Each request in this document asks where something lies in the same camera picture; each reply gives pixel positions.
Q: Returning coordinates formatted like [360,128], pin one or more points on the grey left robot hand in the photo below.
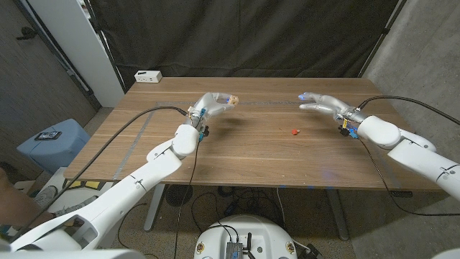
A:
[212,104]

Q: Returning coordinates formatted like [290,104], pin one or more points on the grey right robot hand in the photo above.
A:
[330,104]

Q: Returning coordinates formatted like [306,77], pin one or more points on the wooden block with holes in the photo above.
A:
[234,100]

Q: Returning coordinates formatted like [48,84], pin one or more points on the red-headed wooden screw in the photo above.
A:
[295,132]

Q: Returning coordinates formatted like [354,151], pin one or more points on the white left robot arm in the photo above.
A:
[158,167]

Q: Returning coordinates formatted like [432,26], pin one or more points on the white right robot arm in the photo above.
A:
[413,151]

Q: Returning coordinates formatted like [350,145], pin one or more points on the white power strip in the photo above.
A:
[148,76]

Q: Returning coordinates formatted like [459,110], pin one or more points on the black backdrop curtain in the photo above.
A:
[244,36]

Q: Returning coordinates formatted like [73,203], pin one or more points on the black backdrop stand pole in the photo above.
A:
[384,32]
[104,46]

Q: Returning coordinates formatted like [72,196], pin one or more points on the round black floor fan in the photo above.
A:
[179,196]

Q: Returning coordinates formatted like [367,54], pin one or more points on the grey table leg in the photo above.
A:
[338,216]

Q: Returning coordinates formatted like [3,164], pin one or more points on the black desk control panel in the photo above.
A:
[401,194]

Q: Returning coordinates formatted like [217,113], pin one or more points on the white table leg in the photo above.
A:
[152,216]

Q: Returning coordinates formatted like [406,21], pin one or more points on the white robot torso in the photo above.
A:
[248,230]

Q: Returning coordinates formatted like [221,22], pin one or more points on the white pillar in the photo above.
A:
[79,43]

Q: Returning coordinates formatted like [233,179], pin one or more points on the blue stool with phone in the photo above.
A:
[54,151]

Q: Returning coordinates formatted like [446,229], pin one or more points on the black phone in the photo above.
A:
[47,136]

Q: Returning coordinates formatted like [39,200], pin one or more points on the grey sneaker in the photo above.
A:
[77,208]
[46,196]

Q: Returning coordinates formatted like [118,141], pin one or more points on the black wall rail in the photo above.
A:
[54,50]

